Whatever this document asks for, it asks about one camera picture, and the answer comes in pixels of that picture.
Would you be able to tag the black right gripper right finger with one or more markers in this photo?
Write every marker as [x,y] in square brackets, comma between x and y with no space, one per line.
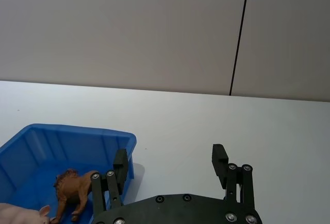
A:
[221,167]

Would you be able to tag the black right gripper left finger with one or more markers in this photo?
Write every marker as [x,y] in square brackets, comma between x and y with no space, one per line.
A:
[119,172]

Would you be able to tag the brown toy lion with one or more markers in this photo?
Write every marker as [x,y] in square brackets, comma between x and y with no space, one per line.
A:
[74,190]

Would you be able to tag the blue plastic bin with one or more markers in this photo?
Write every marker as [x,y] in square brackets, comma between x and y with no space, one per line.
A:
[33,157]

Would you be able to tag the pink toy pig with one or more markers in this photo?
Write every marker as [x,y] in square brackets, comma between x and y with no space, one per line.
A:
[23,215]

